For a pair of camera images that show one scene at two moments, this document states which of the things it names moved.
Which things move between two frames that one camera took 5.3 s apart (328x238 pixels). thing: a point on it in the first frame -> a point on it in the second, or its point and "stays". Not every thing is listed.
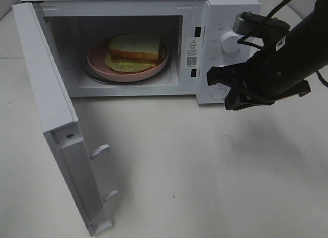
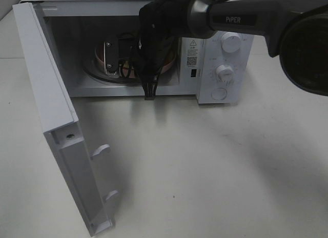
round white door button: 219,93 stays
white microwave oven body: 142,44 stays
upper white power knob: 229,42 stays
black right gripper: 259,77 -> 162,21
